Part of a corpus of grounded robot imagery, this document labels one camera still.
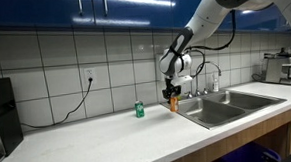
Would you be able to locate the black coffee maker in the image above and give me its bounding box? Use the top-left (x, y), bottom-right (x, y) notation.
top-left (0, 77), bottom-right (26, 162)

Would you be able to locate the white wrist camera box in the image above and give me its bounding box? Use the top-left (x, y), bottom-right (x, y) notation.
top-left (169, 74), bottom-right (194, 89)

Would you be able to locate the dark blue bin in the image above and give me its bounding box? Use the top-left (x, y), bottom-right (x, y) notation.
top-left (218, 139), bottom-right (284, 162)

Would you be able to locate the silver espresso machine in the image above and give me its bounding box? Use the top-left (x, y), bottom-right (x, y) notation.
top-left (258, 47), bottom-right (291, 88)

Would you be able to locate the clear pump sanitizer bottle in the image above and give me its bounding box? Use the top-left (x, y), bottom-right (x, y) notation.
top-left (211, 72), bottom-right (220, 93)

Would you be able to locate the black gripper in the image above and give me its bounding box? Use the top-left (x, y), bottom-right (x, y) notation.
top-left (160, 76), bottom-right (184, 101)

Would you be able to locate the orange soda can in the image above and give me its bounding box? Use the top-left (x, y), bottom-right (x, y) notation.
top-left (168, 94), bottom-right (180, 114)

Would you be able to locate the green soda can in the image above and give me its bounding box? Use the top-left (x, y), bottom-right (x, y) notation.
top-left (134, 100), bottom-right (145, 120)

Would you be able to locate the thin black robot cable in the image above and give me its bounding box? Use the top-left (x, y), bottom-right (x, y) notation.
top-left (181, 9), bottom-right (240, 81)

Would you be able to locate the white wall power outlet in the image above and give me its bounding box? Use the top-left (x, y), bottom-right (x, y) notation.
top-left (83, 67), bottom-right (98, 84)

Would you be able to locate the stainless steel double sink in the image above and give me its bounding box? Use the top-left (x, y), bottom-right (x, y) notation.
top-left (159, 85), bottom-right (289, 133)

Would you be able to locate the silver cabinet door handle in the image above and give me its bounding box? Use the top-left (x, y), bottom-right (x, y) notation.
top-left (101, 0), bottom-right (109, 17)
top-left (76, 0), bottom-right (84, 16)

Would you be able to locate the white wall soap dispenser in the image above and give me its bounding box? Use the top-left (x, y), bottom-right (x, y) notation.
top-left (154, 53), bottom-right (169, 84)

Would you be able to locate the chrome gooseneck faucet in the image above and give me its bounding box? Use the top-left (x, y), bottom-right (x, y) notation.
top-left (193, 60), bottom-right (223, 97)

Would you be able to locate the black appliance power cable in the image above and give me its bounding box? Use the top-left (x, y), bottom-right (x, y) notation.
top-left (17, 77), bottom-right (97, 130)

